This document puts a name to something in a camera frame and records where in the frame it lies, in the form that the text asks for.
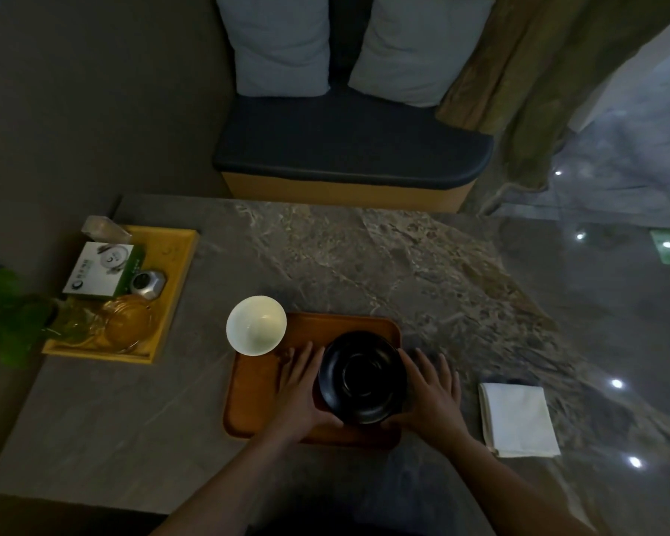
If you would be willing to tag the white napkins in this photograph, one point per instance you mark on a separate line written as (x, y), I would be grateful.
(516, 421)

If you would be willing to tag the orange wooden tray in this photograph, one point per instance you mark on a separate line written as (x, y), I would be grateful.
(257, 396)

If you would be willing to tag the yellow tray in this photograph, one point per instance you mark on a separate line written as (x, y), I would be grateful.
(173, 256)

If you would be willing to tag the silver metal call bell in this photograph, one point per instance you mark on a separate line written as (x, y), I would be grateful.
(148, 284)

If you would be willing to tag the green leafy plant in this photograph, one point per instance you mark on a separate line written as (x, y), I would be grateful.
(11, 318)

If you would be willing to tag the white cup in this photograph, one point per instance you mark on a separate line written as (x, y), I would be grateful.
(256, 326)

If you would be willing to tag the person's left forearm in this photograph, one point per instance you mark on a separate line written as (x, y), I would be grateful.
(234, 491)

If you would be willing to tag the person's left hand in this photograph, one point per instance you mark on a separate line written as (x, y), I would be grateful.
(298, 396)

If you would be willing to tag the amber glass ashtray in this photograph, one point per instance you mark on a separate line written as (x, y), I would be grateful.
(128, 323)

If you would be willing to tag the black saucer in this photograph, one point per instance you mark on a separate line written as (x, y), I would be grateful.
(363, 379)

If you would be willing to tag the white and green box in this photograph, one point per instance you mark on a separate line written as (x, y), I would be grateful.
(97, 267)

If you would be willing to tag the dark cushioned bench seat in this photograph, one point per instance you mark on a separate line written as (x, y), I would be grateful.
(340, 139)

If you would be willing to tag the white pedestal block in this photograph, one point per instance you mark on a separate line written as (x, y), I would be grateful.
(608, 89)

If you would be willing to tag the person's right hand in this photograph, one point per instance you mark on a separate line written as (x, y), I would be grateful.
(435, 407)

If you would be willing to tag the clear plastic toothpick holder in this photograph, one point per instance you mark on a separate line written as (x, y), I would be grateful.
(103, 228)

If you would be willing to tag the person's right forearm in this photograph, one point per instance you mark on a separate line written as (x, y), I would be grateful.
(508, 491)

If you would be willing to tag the grey square pillow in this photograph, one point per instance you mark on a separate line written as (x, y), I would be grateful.
(279, 44)
(419, 50)

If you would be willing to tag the clear glass vase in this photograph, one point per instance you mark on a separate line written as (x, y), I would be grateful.
(75, 323)

